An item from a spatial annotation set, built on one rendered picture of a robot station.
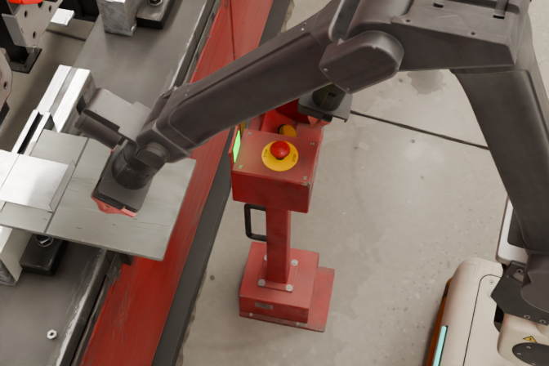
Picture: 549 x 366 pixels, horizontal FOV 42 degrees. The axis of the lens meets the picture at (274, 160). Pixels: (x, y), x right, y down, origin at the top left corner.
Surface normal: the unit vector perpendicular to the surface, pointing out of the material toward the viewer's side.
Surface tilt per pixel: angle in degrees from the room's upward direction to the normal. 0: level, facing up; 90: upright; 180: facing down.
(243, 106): 94
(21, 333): 0
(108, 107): 25
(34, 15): 90
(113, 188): 29
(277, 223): 90
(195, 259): 0
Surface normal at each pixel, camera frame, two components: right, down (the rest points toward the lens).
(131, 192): 0.47, -0.40
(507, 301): -0.33, 0.79
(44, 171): 0.00, -0.55
